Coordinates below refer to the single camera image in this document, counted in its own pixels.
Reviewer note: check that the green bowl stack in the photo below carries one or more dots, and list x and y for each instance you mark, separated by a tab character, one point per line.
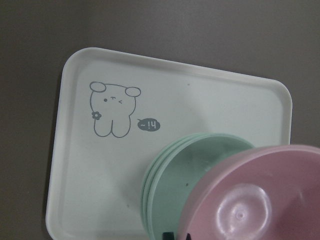
172	175

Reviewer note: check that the cream rabbit tray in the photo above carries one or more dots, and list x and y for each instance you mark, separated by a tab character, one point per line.
117	111

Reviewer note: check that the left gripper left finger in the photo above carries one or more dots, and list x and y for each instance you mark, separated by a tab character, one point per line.
168	236

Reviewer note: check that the small pink bowl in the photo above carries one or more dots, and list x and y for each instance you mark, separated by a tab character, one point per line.
266	193

